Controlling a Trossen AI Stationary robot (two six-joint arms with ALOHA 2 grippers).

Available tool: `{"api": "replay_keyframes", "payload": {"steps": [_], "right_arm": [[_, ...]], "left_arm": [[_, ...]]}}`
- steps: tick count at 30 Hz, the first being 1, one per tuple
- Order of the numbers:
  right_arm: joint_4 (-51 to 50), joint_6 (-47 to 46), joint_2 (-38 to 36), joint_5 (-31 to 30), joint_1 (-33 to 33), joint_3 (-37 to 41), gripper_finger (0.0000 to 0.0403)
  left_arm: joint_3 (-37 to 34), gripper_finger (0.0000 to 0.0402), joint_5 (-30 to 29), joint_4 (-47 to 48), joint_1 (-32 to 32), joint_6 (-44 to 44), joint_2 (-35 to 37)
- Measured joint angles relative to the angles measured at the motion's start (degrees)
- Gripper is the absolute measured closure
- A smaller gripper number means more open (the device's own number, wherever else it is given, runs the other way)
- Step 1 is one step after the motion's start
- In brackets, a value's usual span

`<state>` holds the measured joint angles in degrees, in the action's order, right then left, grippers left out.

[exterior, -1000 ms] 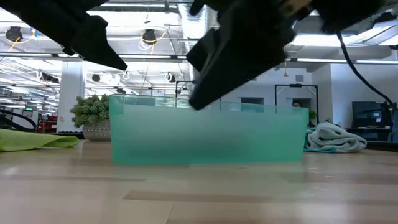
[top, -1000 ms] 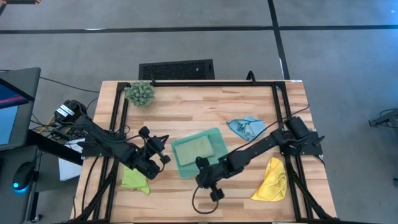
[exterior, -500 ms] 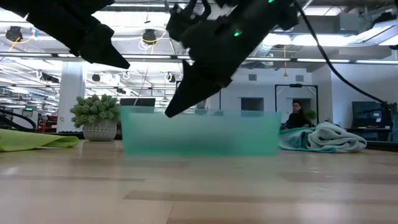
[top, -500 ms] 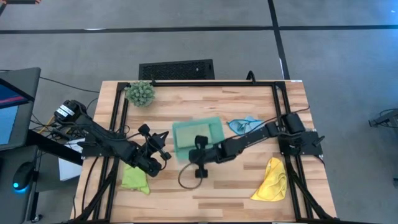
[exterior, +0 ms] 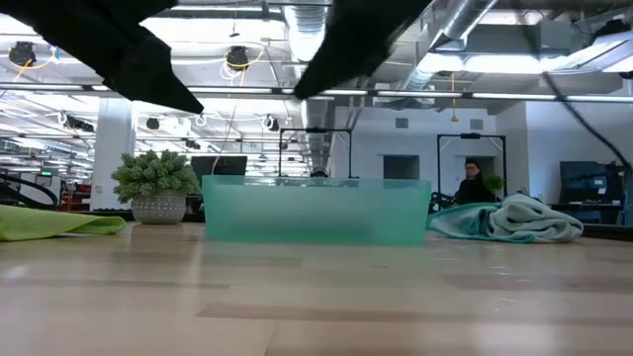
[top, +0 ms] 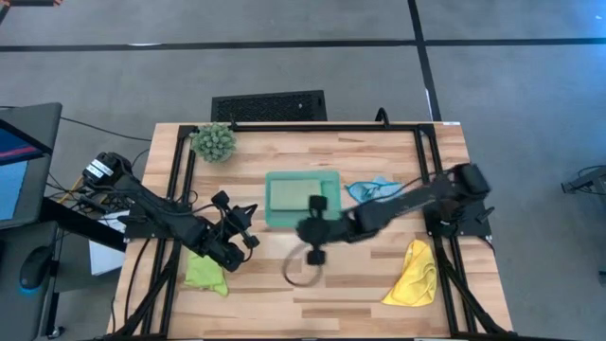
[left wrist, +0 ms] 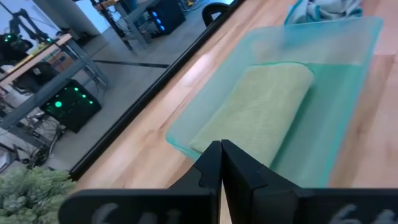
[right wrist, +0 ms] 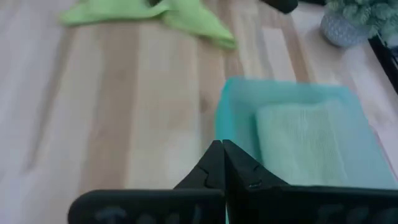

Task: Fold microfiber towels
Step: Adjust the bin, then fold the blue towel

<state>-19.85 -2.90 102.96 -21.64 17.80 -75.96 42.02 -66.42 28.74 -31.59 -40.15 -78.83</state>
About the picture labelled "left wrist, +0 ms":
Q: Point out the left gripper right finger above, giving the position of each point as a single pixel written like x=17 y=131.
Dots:
x=264 y=202

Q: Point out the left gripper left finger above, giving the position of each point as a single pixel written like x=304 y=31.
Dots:
x=186 y=205

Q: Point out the sage green microfiber towel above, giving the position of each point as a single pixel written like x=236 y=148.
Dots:
x=258 y=109

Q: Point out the teal translucent plastic tray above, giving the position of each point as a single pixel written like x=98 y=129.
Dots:
x=326 y=124

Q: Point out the light blue microfiber towel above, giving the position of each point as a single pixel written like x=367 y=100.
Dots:
x=323 y=9

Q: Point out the black background robot arm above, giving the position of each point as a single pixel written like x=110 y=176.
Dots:
x=12 y=49

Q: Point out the black computer tower green lights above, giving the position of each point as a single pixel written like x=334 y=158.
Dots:
x=71 y=109

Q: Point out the artificial green potted plant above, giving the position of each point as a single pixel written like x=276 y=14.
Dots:
x=31 y=196

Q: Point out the grey metal desk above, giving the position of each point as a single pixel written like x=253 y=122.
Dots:
x=134 y=29
x=46 y=90

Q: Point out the black computer tower blue lights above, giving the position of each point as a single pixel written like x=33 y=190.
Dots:
x=169 y=15

